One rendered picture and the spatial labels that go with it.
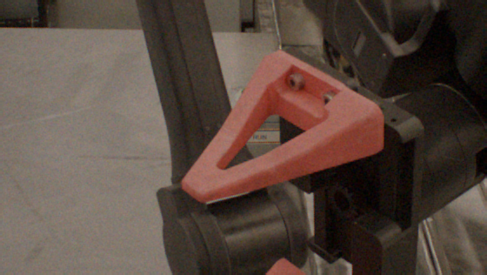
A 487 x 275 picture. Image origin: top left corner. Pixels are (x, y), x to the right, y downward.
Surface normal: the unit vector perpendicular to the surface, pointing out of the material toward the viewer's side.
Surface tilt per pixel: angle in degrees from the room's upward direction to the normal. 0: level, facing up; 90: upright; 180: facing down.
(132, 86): 0
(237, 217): 19
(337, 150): 92
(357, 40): 90
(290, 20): 90
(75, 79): 0
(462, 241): 0
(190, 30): 55
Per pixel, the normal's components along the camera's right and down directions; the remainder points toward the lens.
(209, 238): 0.30, -0.43
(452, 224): 0.03, -0.86
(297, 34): 0.07, 0.51
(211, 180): -0.18, -0.75
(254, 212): 0.18, -0.67
